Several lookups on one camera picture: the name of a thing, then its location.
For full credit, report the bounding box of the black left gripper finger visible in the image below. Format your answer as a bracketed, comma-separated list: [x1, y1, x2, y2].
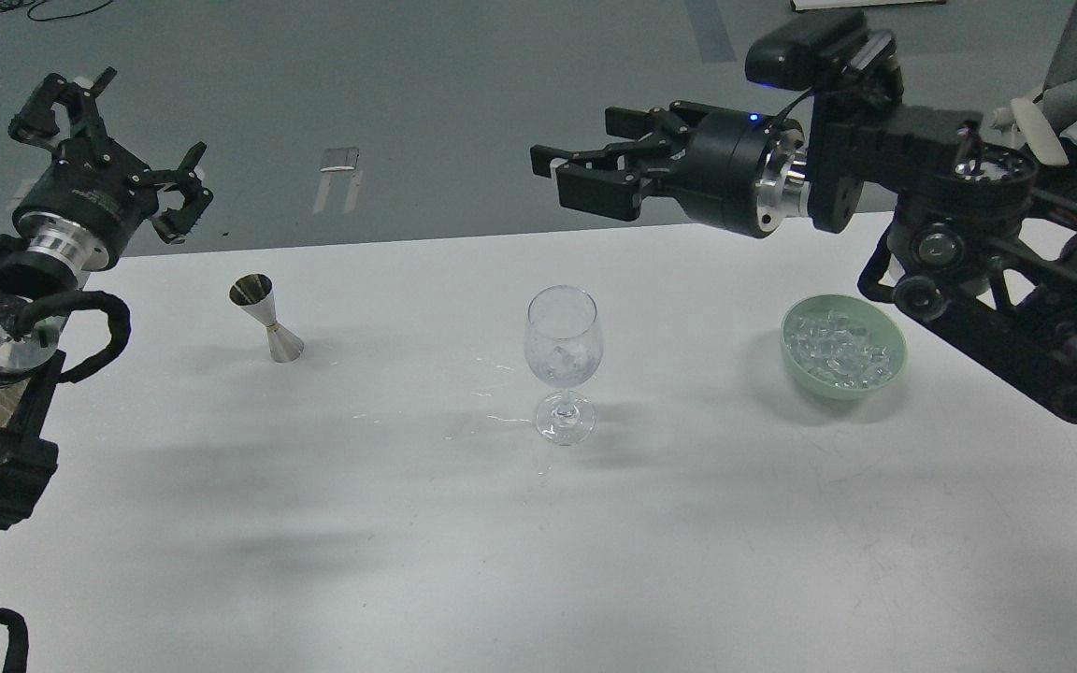
[9, 67, 117, 169]
[128, 142, 214, 246]

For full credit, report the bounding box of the clear wine glass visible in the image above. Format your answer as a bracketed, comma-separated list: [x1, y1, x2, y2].
[523, 285, 604, 446]

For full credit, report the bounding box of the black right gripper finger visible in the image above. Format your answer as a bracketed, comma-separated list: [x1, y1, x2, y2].
[604, 101, 712, 142]
[530, 140, 684, 222]

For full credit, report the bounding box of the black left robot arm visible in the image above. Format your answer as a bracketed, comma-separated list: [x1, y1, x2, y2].
[0, 68, 213, 532]

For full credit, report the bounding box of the pile of clear ice cubes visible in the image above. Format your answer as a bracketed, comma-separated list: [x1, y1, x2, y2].
[783, 310, 905, 391]

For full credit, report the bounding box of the white board on floor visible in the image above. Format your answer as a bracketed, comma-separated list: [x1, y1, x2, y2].
[789, 0, 945, 12]

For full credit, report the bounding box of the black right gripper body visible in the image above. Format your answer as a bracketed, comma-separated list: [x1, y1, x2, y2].
[653, 107, 805, 238]

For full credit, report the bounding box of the steel jigger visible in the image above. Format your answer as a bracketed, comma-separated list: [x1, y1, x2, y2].
[228, 274, 305, 364]

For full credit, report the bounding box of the green bowl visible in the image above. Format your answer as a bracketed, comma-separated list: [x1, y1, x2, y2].
[779, 294, 909, 402]

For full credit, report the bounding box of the clear ice cube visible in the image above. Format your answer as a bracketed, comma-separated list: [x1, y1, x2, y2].
[544, 342, 599, 378]

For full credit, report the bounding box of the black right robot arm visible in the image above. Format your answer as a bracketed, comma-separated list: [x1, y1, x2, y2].
[530, 8, 1077, 424]

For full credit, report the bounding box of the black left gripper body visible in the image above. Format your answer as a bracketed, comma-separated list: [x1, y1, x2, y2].
[13, 145, 152, 271]

